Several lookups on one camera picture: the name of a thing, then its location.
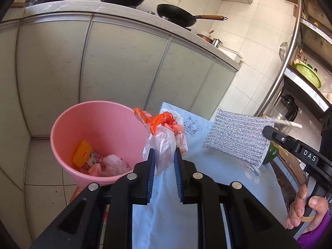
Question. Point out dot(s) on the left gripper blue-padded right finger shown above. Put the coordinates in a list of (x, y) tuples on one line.
[(229, 216)]

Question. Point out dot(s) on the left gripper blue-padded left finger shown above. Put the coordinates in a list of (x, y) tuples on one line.
[(102, 215)]

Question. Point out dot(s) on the translucent bubble wrap piece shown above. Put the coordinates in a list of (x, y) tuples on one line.
[(113, 165)]

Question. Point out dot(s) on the yellow foam net sleeve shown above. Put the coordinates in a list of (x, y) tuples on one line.
[(82, 154)]

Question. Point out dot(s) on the silver glitter scouring pad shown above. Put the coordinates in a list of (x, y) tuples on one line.
[(240, 136)]

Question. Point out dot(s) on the clear bag with orange tie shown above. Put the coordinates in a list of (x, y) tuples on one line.
[(166, 135)]

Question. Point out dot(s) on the purple sleeve forearm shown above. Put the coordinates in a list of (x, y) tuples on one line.
[(309, 239)]

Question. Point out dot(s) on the pink plastic trash bucket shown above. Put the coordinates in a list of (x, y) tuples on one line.
[(109, 127)]

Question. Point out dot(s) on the grey kitchen cabinet counter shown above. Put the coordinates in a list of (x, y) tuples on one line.
[(58, 54)]

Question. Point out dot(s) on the person's right hand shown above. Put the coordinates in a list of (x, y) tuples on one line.
[(297, 209)]

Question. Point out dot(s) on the green bell pepper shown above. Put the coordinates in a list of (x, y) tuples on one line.
[(271, 154)]

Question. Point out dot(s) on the clear plastic vegetable container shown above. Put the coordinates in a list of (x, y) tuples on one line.
[(276, 114)]

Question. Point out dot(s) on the light blue floral tablecloth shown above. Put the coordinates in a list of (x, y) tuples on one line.
[(165, 222)]

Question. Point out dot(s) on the white daikon radish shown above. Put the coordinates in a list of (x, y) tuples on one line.
[(288, 123)]

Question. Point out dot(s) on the metal shelf rack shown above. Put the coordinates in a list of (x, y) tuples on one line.
[(305, 38)]

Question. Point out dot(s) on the green plastic basket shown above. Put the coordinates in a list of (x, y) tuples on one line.
[(309, 74)]

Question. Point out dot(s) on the white tray on counter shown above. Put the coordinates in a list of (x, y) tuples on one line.
[(235, 56)]

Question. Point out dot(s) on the copper small pot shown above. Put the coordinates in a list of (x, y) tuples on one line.
[(207, 36)]

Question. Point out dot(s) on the black wooden-handled frying pan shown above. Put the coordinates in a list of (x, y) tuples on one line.
[(183, 18)]

